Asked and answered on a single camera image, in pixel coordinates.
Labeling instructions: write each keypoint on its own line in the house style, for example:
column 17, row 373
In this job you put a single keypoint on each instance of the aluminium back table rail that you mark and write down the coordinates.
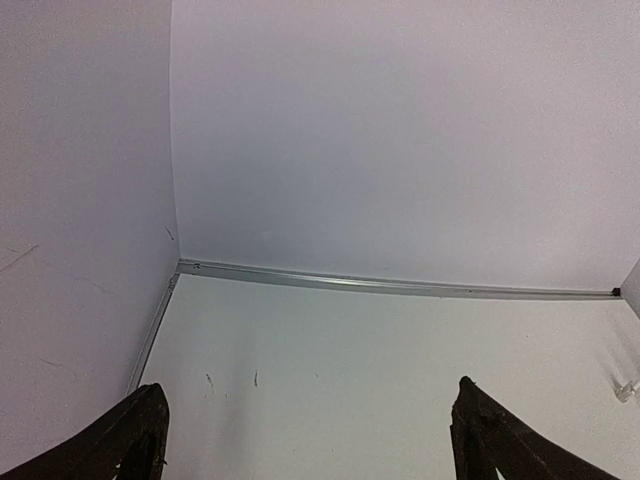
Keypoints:
column 383, row 286

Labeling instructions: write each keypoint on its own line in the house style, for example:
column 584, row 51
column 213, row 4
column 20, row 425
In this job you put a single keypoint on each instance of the aluminium table rail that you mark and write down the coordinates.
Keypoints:
column 144, row 354
column 383, row 286

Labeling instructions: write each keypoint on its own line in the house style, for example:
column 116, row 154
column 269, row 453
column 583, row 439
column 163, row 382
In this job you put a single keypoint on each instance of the aluminium left table rail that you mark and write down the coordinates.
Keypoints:
column 144, row 354

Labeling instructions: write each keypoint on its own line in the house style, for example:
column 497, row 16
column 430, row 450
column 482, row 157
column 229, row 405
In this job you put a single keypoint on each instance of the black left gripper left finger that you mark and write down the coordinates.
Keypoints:
column 127, row 442

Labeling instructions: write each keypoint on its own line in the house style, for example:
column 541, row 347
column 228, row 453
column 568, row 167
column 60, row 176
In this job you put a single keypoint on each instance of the clear nail polish bottle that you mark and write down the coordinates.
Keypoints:
column 626, row 392

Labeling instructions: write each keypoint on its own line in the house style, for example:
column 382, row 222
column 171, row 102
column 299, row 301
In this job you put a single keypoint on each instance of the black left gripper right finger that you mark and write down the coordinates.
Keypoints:
column 489, row 442

